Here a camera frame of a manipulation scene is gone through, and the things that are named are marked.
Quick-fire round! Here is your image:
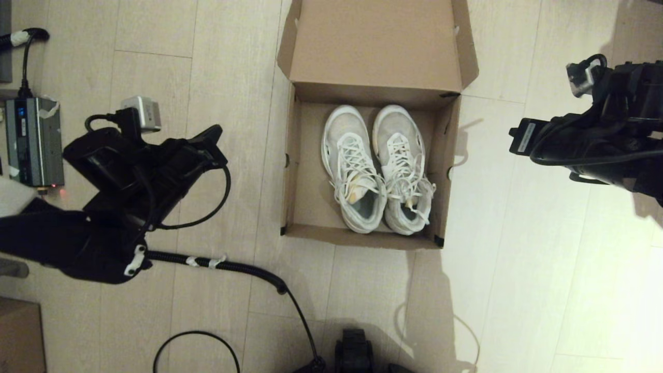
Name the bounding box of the white lace-up sneaker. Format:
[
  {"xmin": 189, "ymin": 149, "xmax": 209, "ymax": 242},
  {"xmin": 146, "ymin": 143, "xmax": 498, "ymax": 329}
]
[
  {"xmin": 372, "ymin": 105, "xmax": 437, "ymax": 236},
  {"xmin": 321, "ymin": 105, "xmax": 389, "ymax": 234}
]

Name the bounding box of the brown cardboard shoe box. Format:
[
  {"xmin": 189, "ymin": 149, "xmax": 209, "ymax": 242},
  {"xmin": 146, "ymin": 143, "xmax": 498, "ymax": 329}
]
[{"xmin": 277, "ymin": 0, "xmax": 480, "ymax": 251}]

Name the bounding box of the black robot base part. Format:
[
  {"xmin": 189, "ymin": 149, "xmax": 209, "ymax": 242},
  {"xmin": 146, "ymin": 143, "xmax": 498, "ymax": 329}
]
[{"xmin": 334, "ymin": 328, "xmax": 374, "ymax": 373}]

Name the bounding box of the grey power supply unit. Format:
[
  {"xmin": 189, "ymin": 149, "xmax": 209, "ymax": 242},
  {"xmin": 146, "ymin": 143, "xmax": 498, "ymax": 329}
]
[{"xmin": 5, "ymin": 97, "xmax": 65, "ymax": 195}]

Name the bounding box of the white tape wrap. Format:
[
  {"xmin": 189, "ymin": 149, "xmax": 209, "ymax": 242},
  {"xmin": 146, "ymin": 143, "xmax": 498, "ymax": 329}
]
[{"xmin": 185, "ymin": 254, "xmax": 227, "ymax": 270}]

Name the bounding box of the plain brown cardboard carton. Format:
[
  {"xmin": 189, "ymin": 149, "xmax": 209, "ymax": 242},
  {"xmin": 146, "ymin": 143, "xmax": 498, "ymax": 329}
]
[{"xmin": 0, "ymin": 298, "xmax": 45, "ymax": 373}]

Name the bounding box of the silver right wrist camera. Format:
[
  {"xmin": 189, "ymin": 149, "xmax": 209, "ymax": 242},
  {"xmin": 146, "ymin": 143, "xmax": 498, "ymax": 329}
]
[{"xmin": 566, "ymin": 61, "xmax": 595, "ymax": 98}]

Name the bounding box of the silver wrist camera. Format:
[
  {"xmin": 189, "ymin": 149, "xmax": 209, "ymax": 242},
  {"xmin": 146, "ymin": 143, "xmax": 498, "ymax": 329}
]
[
  {"xmin": 566, "ymin": 61, "xmax": 595, "ymax": 98},
  {"xmin": 121, "ymin": 96, "xmax": 162, "ymax": 134}
]

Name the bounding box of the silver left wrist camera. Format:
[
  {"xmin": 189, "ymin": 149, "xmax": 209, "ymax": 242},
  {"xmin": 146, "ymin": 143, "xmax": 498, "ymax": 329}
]
[{"xmin": 121, "ymin": 96, "xmax": 162, "ymax": 134}]

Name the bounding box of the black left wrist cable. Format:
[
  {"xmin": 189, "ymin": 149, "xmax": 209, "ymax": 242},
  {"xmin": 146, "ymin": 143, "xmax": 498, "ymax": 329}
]
[{"xmin": 84, "ymin": 113, "xmax": 233, "ymax": 230}]

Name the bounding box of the black corrugated floor cable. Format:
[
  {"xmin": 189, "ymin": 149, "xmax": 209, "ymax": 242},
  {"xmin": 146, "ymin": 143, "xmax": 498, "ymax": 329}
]
[{"xmin": 147, "ymin": 250, "xmax": 326, "ymax": 373}]

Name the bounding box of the black power cable white tape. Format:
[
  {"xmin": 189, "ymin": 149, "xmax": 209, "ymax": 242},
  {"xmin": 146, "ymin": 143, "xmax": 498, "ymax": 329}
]
[{"xmin": 0, "ymin": 27, "xmax": 50, "ymax": 98}]

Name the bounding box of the thin black looped cable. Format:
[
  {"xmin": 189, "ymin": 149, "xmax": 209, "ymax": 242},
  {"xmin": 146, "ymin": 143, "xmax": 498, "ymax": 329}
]
[{"xmin": 153, "ymin": 331, "xmax": 241, "ymax": 373}]

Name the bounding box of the thin white floor cable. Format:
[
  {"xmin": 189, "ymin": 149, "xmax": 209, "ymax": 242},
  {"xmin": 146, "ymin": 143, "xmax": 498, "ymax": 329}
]
[{"xmin": 396, "ymin": 299, "xmax": 480, "ymax": 372}]

